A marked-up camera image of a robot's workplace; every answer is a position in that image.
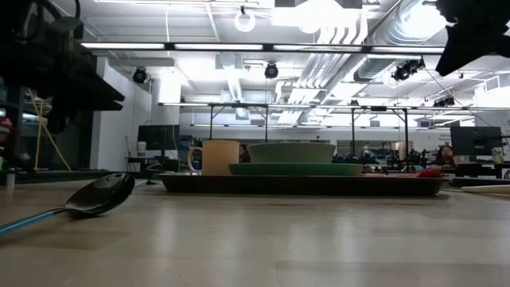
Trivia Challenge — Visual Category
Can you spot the black computer monitor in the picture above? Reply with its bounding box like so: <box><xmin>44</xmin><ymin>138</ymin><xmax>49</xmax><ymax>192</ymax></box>
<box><xmin>450</xmin><ymin>126</ymin><xmax>504</xmax><ymax>157</ymax></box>
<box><xmin>137</xmin><ymin>124</ymin><xmax>180</xmax><ymax>159</ymax></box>

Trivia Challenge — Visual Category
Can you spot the black background frame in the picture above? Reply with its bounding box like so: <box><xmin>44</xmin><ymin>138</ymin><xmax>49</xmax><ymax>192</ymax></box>
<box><xmin>158</xmin><ymin>101</ymin><xmax>411</xmax><ymax>159</ymax></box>

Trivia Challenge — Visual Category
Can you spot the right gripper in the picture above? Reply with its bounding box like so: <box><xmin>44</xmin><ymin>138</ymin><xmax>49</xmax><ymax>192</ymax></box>
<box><xmin>434</xmin><ymin>0</ymin><xmax>510</xmax><ymax>77</ymax></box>

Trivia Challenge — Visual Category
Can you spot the white bowl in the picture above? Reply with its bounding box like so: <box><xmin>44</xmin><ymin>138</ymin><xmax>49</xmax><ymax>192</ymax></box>
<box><xmin>246</xmin><ymin>142</ymin><xmax>337</xmax><ymax>164</ymax></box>

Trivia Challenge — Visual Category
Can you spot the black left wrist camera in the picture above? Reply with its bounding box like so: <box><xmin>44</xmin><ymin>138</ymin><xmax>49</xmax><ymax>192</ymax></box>
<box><xmin>50</xmin><ymin>16</ymin><xmax>85</xmax><ymax>41</ymax></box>

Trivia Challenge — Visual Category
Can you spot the brown plastic tray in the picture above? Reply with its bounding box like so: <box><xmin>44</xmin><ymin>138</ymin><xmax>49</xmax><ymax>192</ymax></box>
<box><xmin>154</xmin><ymin>171</ymin><xmax>450</xmax><ymax>197</ymax></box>

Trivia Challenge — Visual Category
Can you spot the red cloth napkin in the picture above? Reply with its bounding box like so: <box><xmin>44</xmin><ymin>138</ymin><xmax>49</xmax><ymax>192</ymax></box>
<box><xmin>360</xmin><ymin>167</ymin><xmax>444</xmax><ymax>179</ymax></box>

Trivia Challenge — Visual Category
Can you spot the yellow hanging cable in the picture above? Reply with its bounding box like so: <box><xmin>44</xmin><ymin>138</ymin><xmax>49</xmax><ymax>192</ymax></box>
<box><xmin>27</xmin><ymin>89</ymin><xmax>73</xmax><ymax>172</ymax></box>

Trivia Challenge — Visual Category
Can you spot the black overhead light bar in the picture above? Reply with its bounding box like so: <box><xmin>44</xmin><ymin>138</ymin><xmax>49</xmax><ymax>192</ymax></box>
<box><xmin>79</xmin><ymin>41</ymin><xmax>445</xmax><ymax>56</ymax></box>

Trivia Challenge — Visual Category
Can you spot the person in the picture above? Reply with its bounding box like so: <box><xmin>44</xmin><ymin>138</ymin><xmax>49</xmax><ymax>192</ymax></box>
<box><xmin>433</xmin><ymin>144</ymin><xmax>459</xmax><ymax>171</ymax></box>

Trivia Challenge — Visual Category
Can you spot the black spoon teal handle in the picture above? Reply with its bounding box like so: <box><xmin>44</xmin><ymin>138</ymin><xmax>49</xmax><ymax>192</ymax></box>
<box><xmin>0</xmin><ymin>171</ymin><xmax>136</xmax><ymax>237</ymax></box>

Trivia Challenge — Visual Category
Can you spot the green plate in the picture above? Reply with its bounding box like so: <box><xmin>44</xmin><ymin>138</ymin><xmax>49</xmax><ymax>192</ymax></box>
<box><xmin>228</xmin><ymin>162</ymin><xmax>364</xmax><ymax>177</ymax></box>

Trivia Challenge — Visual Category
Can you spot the silver ventilation duct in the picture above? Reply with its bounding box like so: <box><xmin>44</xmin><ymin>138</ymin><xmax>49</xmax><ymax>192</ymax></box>
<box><xmin>352</xmin><ymin>0</ymin><xmax>447</xmax><ymax>84</ymax></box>

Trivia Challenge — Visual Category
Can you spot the white ring lamp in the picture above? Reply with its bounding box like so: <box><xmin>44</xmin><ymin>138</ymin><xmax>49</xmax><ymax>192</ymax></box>
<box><xmin>233</xmin><ymin>8</ymin><xmax>257</xmax><ymax>33</ymax></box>

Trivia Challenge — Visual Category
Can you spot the knife with cream handle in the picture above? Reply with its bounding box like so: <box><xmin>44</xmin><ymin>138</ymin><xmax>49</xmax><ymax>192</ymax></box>
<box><xmin>461</xmin><ymin>183</ymin><xmax>510</xmax><ymax>195</ymax></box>

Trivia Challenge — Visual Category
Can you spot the orange mug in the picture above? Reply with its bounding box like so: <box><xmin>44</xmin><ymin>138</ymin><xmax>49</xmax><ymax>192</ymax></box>
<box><xmin>186</xmin><ymin>140</ymin><xmax>241</xmax><ymax>177</ymax></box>

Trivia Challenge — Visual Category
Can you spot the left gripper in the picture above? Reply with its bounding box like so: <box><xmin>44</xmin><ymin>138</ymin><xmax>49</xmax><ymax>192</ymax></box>
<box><xmin>27</xmin><ymin>18</ymin><xmax>126</xmax><ymax>135</ymax></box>

